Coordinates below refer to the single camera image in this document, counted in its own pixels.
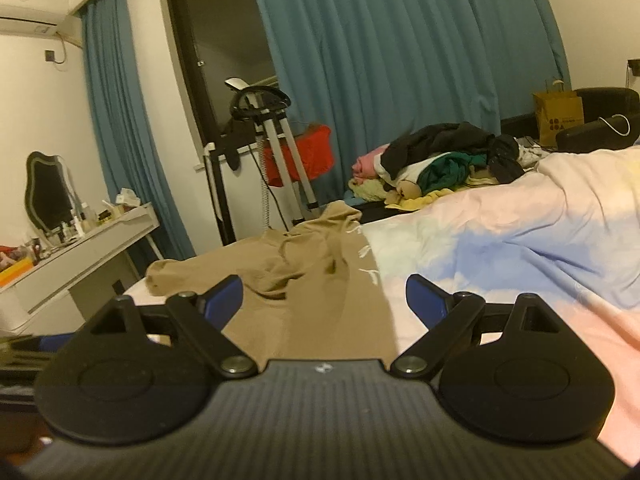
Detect blue curtain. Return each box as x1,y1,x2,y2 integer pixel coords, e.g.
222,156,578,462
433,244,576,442
80,0,197,263
247,0,572,206

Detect wavy-framed black mirror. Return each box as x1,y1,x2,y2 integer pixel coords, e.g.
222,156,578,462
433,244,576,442
26,151,83,235

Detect pile of mixed clothes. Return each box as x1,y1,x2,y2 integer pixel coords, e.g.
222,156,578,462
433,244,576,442
347,121,541,211

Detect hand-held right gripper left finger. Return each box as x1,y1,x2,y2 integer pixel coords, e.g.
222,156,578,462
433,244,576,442
90,275,259,378

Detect black chair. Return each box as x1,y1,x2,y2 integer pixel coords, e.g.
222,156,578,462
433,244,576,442
555,87,640,153

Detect pastel cloud-print duvet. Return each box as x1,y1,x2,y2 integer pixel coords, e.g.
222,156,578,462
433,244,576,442
122,147,640,453

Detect dark window door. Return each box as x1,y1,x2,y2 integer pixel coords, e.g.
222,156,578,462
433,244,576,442
159,0,281,211

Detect red fabric basket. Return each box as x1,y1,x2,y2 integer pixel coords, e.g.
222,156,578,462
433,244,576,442
262,122,335,187

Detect white vanity desk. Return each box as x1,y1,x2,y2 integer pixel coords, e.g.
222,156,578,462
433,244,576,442
0,202,162,333

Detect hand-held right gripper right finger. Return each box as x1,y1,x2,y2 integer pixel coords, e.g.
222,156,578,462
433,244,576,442
390,274,563,380

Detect tan garment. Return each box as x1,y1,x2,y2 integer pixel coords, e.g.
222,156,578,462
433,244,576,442
145,200,398,368

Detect exercise bike with red basket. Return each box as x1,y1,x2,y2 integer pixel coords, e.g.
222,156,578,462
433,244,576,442
202,77,321,246

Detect yellow paper bag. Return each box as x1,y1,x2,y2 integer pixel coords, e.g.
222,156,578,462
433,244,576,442
532,79,586,147

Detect white air conditioner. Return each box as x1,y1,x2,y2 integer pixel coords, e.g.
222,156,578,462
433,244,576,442
0,4,62,36

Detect cosmetics on desk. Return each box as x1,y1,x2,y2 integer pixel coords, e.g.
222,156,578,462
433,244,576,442
0,187,143,276

